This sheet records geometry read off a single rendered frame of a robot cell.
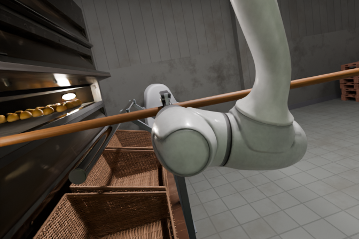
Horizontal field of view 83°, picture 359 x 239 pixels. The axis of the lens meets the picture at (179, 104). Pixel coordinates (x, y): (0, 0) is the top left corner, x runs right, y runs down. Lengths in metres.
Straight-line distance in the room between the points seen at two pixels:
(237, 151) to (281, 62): 0.16
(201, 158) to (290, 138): 0.17
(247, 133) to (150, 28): 3.93
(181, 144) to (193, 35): 4.09
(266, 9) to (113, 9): 4.04
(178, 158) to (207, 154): 0.04
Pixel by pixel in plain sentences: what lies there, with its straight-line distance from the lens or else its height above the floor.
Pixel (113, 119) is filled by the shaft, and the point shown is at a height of 1.20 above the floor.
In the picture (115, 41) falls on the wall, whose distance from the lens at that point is 4.15.
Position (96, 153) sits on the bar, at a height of 1.17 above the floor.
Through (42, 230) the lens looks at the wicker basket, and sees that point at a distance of 0.99.
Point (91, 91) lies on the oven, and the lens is 2.26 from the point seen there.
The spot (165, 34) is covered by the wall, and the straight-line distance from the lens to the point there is 4.21.
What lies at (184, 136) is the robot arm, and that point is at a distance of 0.29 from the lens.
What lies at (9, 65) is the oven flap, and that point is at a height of 1.41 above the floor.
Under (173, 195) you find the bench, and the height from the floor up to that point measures 0.58.
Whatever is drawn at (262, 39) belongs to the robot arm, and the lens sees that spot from 0.33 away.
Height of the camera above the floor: 1.30
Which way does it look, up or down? 9 degrees down
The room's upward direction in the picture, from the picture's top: 10 degrees counter-clockwise
